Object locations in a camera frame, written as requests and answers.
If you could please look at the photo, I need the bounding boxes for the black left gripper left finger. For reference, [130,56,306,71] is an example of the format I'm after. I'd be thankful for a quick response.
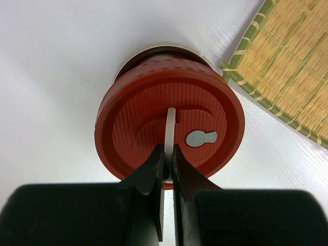
[1,145,165,245]

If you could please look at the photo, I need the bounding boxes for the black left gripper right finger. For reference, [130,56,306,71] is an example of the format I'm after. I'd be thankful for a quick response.
[172,146,327,245]

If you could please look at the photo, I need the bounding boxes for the red round lid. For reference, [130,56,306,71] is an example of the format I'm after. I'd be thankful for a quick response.
[94,58,245,179]

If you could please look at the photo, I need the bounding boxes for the red steel lunch box bowl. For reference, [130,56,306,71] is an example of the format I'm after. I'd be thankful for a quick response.
[113,42,218,83]

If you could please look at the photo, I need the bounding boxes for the bamboo sushi mat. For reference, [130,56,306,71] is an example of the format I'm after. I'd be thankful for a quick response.
[220,1,327,148]

